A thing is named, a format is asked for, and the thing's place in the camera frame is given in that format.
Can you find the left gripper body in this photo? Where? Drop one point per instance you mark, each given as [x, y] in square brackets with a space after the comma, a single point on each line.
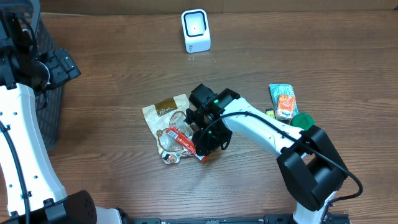
[58, 75]

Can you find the grey plastic mesh basket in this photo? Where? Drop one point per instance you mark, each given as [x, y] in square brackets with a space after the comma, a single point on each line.
[49, 104]

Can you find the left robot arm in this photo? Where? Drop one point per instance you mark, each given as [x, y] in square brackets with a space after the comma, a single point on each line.
[34, 192]

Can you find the brown snack pouch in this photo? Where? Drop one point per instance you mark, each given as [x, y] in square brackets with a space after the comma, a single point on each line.
[163, 115]

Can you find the white barcode scanner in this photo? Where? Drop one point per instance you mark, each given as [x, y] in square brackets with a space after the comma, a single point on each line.
[196, 30]

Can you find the red item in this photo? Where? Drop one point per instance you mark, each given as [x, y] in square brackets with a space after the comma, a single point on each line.
[184, 141]

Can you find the orange snack packet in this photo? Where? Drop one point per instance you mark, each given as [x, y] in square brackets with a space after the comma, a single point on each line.
[285, 107]

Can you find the green lid jar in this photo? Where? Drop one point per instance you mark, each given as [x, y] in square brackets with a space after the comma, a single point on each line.
[302, 120]

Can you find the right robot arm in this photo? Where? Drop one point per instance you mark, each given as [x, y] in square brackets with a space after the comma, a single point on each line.
[310, 165]

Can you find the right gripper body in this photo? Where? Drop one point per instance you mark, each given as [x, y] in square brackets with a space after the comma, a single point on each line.
[214, 137]

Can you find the teal snack packet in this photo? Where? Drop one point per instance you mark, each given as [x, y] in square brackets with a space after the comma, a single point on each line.
[278, 89]

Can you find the yellow black item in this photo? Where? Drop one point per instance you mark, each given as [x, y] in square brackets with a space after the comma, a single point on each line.
[270, 112]

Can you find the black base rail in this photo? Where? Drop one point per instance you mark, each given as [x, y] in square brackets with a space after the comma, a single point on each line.
[205, 221]

